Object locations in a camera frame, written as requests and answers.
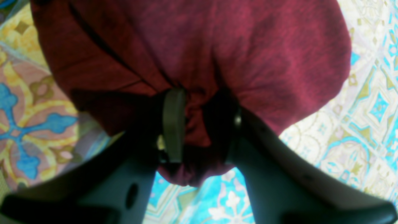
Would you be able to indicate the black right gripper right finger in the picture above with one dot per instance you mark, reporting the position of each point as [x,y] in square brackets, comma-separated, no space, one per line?
[283,188]

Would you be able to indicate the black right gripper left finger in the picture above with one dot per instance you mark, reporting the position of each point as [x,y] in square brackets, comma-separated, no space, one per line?
[113,187]

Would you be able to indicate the maroon t-shirt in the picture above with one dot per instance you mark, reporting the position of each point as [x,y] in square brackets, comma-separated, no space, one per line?
[283,60]

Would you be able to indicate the patterned tablecloth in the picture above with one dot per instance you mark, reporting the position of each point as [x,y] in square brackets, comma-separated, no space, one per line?
[353,138]

